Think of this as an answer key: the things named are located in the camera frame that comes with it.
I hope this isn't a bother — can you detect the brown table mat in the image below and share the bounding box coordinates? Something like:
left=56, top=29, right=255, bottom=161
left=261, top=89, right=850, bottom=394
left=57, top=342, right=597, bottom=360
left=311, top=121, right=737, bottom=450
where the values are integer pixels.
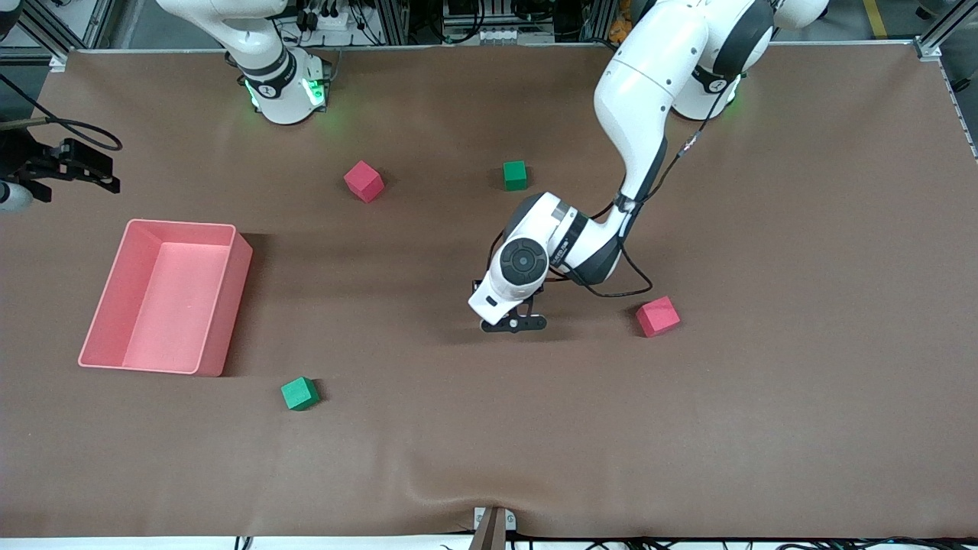
left=0, top=42, right=978, bottom=539

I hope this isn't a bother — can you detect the pink plastic tray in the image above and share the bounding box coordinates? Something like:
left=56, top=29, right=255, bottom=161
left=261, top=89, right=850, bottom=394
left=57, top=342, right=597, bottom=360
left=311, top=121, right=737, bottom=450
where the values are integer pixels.
left=78, top=219, right=254, bottom=377

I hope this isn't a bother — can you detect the pink foam cube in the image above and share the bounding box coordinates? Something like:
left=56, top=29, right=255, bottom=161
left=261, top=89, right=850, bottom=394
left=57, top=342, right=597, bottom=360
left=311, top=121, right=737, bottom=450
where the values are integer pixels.
left=343, top=160, right=385, bottom=204
left=635, top=296, right=681, bottom=338

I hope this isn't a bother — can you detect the white terminal block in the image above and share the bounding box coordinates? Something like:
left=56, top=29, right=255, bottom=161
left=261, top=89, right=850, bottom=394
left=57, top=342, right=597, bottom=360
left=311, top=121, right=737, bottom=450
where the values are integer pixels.
left=475, top=27, right=556, bottom=45

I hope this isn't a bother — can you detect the white power strip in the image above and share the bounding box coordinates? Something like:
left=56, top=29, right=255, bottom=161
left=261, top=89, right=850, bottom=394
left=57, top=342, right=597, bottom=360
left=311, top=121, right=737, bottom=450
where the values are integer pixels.
left=302, top=6, right=360, bottom=33

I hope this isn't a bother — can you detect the orange packaged goods pile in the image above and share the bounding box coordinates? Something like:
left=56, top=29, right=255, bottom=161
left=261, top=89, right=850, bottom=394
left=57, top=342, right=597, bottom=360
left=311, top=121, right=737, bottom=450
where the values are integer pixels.
left=609, top=0, right=636, bottom=44

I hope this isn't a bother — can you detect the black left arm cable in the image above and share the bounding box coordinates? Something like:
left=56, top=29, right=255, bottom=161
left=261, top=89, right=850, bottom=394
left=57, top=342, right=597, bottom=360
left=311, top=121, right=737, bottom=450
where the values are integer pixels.
left=487, top=130, right=705, bottom=299

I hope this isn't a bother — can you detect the aluminium camera post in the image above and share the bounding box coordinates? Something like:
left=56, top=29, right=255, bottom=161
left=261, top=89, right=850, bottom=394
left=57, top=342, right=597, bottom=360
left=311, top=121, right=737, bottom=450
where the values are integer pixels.
left=469, top=506, right=517, bottom=550

